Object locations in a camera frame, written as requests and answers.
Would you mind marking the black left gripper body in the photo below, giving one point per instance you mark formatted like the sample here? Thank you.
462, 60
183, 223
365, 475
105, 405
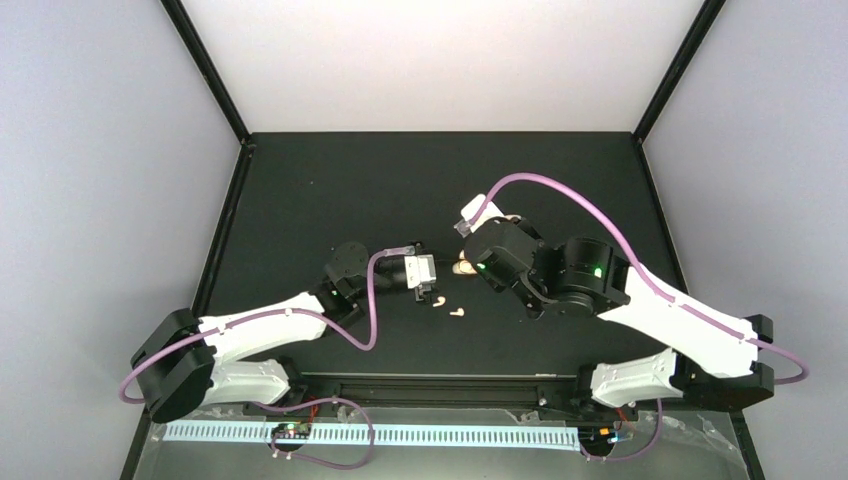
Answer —
420, 292

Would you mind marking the beige earbud charging case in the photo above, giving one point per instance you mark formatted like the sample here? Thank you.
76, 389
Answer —
463, 267

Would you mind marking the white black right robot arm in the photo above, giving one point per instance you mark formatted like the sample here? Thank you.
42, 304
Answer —
710, 359

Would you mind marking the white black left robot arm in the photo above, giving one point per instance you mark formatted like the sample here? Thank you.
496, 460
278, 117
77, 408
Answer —
190, 361

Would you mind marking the small green circuit board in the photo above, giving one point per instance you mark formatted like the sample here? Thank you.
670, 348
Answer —
291, 431

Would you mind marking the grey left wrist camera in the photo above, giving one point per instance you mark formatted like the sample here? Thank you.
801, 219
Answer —
420, 271

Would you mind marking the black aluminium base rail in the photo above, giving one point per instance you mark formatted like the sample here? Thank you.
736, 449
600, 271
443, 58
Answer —
552, 398

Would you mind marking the light blue slotted cable duct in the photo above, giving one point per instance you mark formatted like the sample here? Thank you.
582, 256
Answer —
336, 434

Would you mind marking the black left frame post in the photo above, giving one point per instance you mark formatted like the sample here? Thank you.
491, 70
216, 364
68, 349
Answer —
188, 33

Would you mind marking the black frame post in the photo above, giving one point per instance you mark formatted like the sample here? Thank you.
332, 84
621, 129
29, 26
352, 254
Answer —
684, 55
188, 33

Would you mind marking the black right frame post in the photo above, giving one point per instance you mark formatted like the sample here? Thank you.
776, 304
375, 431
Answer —
684, 55

